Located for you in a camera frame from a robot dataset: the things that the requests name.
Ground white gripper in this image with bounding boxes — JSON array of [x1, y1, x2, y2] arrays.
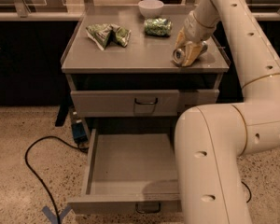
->
[[175, 11, 215, 66]]

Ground silver blue redbull can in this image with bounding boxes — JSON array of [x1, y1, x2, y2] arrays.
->
[[172, 40, 209, 67]]

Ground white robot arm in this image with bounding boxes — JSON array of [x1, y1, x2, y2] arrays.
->
[[173, 0, 280, 224]]

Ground grey drawer cabinet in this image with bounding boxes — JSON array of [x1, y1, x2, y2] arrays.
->
[[62, 5, 229, 133]]

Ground closed top drawer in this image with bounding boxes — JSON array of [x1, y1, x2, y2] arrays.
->
[[71, 89, 219, 118]]

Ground open middle drawer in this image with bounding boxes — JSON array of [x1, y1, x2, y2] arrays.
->
[[68, 128, 181, 215]]

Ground white bowl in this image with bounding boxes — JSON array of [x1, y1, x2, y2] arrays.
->
[[138, 0, 164, 19]]

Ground green chip bag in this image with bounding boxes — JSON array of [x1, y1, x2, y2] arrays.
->
[[86, 23, 131, 50]]

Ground blue power box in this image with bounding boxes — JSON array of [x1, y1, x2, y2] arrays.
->
[[71, 120, 88, 144]]

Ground blue tape cross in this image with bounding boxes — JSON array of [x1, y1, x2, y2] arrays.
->
[[42, 205, 71, 224]]

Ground black floor cable left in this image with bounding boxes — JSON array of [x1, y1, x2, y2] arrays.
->
[[24, 135, 90, 224]]

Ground black floor cable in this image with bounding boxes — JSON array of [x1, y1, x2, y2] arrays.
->
[[242, 180, 252, 203], [24, 135, 90, 224]]

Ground black floor cable right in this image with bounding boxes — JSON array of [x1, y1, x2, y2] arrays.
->
[[242, 180, 252, 203]]

